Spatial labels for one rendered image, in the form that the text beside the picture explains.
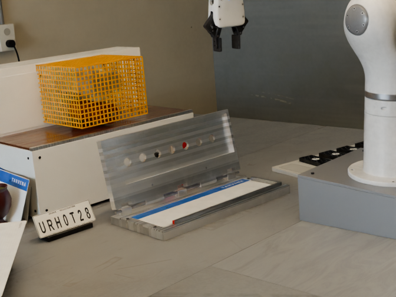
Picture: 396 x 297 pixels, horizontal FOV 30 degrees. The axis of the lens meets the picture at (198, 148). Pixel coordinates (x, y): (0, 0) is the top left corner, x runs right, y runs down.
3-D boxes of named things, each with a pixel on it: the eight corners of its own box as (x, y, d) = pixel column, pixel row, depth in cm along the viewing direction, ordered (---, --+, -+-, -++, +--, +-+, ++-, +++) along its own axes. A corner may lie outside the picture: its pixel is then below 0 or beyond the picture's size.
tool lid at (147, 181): (100, 141, 180) (96, 141, 182) (117, 215, 182) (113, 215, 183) (227, 109, 209) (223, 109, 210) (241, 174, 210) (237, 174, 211)
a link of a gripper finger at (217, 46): (212, 29, 205) (213, 53, 207) (221, 27, 207) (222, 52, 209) (205, 28, 208) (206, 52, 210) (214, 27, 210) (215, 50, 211)
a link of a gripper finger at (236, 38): (237, 26, 210) (238, 49, 212) (246, 25, 212) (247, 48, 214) (230, 25, 213) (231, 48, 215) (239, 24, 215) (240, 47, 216)
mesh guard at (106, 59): (82, 128, 198) (75, 67, 194) (42, 122, 213) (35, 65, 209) (148, 113, 213) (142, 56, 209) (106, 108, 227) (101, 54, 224)
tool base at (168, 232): (164, 241, 169) (162, 225, 169) (111, 224, 184) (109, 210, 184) (289, 192, 198) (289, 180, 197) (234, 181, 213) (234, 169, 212)
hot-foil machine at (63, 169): (40, 224, 189) (20, 76, 180) (-31, 198, 218) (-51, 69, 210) (244, 159, 238) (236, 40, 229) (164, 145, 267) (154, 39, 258)
